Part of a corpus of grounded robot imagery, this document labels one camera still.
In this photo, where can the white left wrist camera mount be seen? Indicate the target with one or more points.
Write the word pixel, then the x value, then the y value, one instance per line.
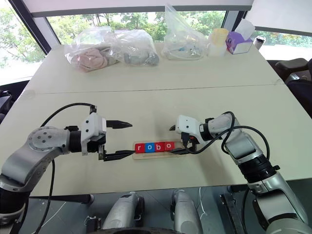
pixel 92 126

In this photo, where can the tall clear plastic bag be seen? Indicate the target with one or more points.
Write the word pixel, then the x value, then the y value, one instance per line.
pixel 180 29

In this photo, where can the black chair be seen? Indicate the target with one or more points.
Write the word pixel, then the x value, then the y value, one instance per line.
pixel 4 102
pixel 292 67

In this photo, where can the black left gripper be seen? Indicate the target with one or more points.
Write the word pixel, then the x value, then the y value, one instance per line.
pixel 93 146

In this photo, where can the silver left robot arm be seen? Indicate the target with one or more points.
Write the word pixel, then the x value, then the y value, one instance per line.
pixel 29 151

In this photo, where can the dark window frame post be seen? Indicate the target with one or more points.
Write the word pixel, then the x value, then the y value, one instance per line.
pixel 31 22

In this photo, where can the purple tissue box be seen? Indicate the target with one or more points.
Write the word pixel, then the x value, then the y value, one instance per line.
pixel 240 44

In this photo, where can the light wooden letter tray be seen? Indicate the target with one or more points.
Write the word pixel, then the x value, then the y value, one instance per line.
pixel 151 156

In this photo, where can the clear bag with grey items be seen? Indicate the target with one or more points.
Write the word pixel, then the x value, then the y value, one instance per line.
pixel 136 41

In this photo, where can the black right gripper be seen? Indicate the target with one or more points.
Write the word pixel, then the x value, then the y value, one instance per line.
pixel 193 142

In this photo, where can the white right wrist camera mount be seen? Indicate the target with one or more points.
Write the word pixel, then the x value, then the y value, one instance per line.
pixel 187 124

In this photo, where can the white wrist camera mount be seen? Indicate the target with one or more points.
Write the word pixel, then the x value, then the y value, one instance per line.
pixel 187 124
pixel 92 126

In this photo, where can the white tumbler with dark lid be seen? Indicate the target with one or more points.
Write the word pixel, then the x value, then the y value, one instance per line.
pixel 258 42

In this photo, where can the red letter b block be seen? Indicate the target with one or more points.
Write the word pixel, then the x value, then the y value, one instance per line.
pixel 159 147

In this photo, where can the blue letter o block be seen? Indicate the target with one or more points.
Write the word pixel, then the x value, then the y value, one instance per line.
pixel 150 147

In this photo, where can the red letter o block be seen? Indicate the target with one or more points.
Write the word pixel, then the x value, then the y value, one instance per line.
pixel 169 146

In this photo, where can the clear bag with pink cloth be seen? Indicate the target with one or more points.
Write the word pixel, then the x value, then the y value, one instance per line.
pixel 80 44

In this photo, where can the red letter r block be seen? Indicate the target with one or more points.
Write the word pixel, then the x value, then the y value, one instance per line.
pixel 140 148

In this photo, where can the pink cloth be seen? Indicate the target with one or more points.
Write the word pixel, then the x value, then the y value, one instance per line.
pixel 91 59

